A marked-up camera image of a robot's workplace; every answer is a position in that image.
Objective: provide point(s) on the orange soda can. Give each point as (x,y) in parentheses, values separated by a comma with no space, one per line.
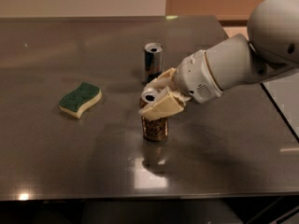
(155,130)

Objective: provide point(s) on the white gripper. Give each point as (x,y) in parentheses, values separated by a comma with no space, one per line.
(193,76)

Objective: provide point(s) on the redbull can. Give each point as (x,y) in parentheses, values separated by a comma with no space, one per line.
(153,61)

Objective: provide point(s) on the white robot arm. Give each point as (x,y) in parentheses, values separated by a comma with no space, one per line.
(270,49)

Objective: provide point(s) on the green and yellow sponge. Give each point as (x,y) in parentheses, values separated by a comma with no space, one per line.
(76,102)

